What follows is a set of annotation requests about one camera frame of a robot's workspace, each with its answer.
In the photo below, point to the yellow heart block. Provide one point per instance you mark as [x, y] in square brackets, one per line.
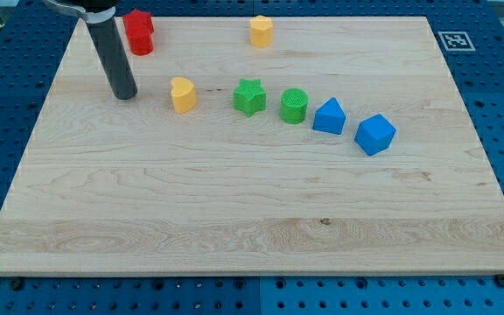
[183, 95]

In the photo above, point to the robot arm end black silver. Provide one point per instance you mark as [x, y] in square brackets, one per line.
[91, 11]

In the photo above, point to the wooden board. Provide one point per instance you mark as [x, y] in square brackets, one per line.
[110, 188]

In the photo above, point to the green star block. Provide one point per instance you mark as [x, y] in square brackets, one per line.
[250, 97]

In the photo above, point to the green cylinder block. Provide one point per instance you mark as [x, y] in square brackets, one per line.
[294, 103]

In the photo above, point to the blue triangle block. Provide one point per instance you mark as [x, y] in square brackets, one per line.
[330, 117]

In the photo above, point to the blue cube block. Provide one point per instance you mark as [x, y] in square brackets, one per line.
[375, 134]

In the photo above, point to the yellow pentagon block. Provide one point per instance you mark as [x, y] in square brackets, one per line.
[261, 31]

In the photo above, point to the red star block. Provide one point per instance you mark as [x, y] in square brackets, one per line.
[139, 29]

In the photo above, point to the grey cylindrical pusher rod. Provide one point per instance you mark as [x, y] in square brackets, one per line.
[114, 61]

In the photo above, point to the white fiducial marker tag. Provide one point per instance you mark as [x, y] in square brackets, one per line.
[456, 41]

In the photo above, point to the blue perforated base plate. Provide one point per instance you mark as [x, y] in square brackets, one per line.
[32, 43]

